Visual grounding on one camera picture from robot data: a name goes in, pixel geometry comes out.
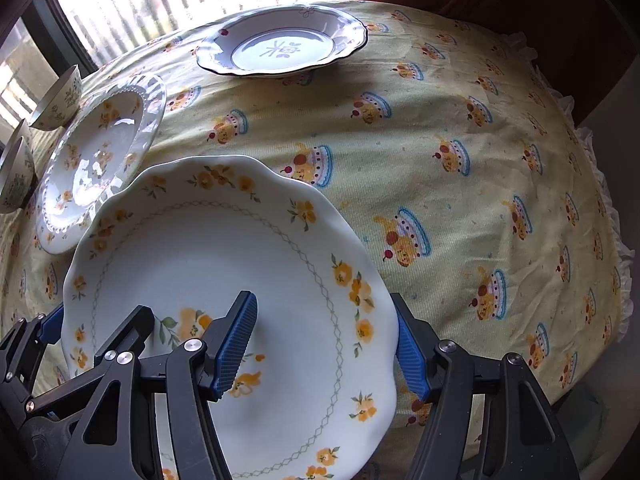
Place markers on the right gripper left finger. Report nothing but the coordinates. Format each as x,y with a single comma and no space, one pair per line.
194,374

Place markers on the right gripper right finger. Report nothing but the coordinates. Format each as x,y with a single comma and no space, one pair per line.
521,437

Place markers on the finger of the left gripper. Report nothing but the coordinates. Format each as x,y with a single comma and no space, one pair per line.
51,326
130,335

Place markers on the floral bowl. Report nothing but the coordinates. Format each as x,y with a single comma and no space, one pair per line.
21,131
60,103
18,178

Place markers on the beaded rim floral plate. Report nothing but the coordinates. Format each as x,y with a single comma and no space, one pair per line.
96,157

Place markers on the red pattern white dish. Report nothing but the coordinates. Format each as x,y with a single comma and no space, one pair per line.
281,41

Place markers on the yellow patterned tablecloth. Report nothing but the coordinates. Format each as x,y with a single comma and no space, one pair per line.
435,162

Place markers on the black window frame post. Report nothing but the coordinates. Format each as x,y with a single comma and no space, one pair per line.
55,38

